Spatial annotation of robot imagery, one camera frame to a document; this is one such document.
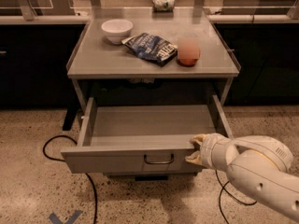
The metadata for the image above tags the black cable on left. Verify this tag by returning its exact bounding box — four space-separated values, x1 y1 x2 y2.
42 134 99 224

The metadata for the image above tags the grey top drawer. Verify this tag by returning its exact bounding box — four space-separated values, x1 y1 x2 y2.
61 95 233 175

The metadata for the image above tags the grey drawer cabinet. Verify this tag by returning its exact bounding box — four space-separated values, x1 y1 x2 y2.
65 7 242 181

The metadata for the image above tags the blue chip bag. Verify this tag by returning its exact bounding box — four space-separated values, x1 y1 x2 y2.
122 33 178 66

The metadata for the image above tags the white ceramic bowl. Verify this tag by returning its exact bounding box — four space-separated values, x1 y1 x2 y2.
101 19 133 45

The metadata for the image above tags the red apple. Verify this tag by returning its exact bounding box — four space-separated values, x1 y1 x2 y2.
178 37 201 67

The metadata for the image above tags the black cable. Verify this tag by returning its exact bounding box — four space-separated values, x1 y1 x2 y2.
42 134 99 224
214 170 258 224

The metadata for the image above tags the long dark counter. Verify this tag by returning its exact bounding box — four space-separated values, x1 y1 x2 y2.
0 22 299 108

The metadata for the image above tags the black cable on right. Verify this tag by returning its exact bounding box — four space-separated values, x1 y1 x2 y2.
214 170 258 224

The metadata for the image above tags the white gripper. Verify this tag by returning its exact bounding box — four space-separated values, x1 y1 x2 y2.
185 133 239 172

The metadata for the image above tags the white green snack bag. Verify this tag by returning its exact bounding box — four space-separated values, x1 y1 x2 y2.
152 0 175 12

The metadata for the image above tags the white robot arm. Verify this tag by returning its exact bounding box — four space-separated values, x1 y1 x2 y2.
185 133 299 222

